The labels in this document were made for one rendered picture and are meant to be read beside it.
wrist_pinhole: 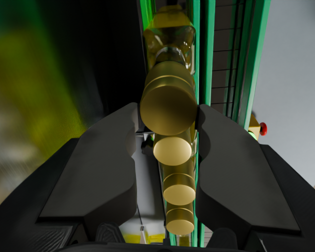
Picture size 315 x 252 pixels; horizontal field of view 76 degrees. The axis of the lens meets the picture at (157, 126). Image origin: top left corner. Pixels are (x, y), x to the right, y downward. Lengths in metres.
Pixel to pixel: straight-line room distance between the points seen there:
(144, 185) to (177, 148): 0.49
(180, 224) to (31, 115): 0.19
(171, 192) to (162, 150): 0.05
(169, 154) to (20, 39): 0.16
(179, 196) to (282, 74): 0.50
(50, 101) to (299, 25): 0.56
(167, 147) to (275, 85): 0.52
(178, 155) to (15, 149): 0.13
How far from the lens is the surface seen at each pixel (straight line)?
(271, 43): 0.61
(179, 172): 0.22
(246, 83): 0.40
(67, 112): 0.25
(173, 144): 0.17
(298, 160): 0.86
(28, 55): 0.21
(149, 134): 0.41
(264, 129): 0.65
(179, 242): 0.93
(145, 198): 0.70
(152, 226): 0.84
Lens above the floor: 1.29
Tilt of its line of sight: 56 degrees down
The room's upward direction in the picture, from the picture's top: 174 degrees counter-clockwise
